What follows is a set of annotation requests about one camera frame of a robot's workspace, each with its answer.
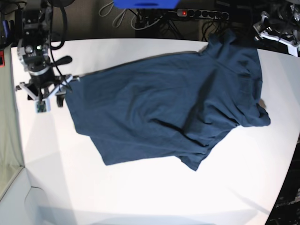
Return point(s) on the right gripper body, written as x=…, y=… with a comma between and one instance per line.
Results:
x=49, y=89

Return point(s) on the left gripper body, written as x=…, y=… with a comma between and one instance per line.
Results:
x=284, y=32

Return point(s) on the dark blue t-shirt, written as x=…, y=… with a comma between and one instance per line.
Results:
x=181, y=104

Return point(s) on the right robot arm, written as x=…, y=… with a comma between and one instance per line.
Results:
x=35, y=52

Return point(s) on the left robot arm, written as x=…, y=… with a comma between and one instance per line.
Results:
x=284, y=10

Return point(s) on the red box at left edge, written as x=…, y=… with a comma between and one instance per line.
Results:
x=2, y=59

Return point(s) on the black power strip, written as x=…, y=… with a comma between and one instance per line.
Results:
x=203, y=14

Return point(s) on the white bin at left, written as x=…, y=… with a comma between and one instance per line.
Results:
x=18, y=204

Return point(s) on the blue plastic box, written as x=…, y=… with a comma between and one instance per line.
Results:
x=146, y=4

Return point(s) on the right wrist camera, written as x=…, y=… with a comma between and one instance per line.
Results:
x=42, y=106

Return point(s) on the blue handled tool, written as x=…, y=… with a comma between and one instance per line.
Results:
x=6, y=28

